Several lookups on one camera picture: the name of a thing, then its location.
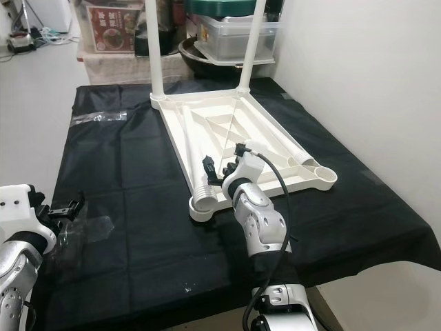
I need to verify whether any white plastic children table top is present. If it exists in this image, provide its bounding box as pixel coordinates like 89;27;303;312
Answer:
150;90;339;223

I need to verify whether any clear tape cross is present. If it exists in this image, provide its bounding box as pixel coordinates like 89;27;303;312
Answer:
55;214;115;246

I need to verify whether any black tablecloth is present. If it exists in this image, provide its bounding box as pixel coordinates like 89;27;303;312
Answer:
33;76;441;331

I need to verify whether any clear tape strip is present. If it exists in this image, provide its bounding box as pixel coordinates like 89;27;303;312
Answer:
72;112;129;127

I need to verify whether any black wok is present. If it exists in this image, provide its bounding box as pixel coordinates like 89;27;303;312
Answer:
178;38;276;80

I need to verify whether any clear plastic food container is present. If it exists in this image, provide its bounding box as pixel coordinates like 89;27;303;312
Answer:
194;15;280;65

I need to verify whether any dark plastic bag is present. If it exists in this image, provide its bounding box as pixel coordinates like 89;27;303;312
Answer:
136;0;188;57

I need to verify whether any white appliance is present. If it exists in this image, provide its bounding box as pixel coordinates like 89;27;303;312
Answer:
28;0;74;32

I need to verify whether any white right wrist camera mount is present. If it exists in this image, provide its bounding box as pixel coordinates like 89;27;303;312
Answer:
222;148;264;198

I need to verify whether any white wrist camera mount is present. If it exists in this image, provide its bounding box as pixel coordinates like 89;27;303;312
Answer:
222;148;264;198
0;184;43;240

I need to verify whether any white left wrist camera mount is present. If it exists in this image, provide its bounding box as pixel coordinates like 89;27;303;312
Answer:
0;184;43;240

